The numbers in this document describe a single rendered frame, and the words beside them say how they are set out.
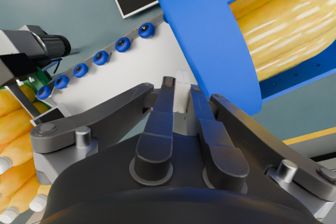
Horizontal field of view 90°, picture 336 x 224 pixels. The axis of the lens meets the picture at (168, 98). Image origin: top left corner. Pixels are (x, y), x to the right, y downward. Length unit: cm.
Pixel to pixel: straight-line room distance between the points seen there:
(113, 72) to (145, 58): 11
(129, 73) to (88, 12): 113
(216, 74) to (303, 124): 180
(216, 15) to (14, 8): 185
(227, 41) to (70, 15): 155
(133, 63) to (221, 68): 36
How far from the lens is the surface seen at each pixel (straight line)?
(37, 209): 68
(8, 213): 78
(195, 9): 21
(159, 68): 51
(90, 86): 60
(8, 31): 84
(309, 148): 216
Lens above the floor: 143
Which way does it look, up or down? 70 degrees down
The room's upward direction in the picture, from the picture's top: 169 degrees counter-clockwise
